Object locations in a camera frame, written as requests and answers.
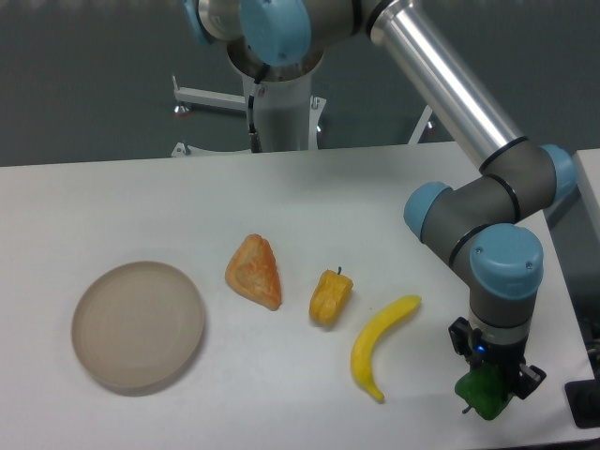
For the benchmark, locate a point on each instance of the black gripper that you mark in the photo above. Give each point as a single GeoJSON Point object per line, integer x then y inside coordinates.
{"type": "Point", "coordinates": [479, 342]}

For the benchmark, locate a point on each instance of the green toy pepper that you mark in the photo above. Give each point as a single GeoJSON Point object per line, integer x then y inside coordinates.
{"type": "Point", "coordinates": [484, 390]}

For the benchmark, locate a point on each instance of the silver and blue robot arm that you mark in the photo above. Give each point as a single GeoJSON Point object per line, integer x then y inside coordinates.
{"type": "Point", "coordinates": [475, 229]}

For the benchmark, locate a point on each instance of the yellow toy pepper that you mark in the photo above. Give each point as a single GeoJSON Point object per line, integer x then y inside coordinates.
{"type": "Point", "coordinates": [330, 297]}

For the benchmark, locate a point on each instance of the beige round plate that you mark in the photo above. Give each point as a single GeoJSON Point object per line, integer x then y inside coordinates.
{"type": "Point", "coordinates": [138, 328]}

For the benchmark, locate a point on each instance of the black device at table edge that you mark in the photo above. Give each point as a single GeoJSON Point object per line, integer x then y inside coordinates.
{"type": "Point", "coordinates": [583, 400]}

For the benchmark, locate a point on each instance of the yellow toy banana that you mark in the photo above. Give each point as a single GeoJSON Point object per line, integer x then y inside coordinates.
{"type": "Point", "coordinates": [364, 346]}

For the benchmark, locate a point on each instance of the orange toy pastry wedge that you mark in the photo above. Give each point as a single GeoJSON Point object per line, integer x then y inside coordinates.
{"type": "Point", "coordinates": [252, 273]}

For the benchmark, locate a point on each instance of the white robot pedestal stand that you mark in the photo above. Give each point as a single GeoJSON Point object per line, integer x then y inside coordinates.
{"type": "Point", "coordinates": [351, 95]}

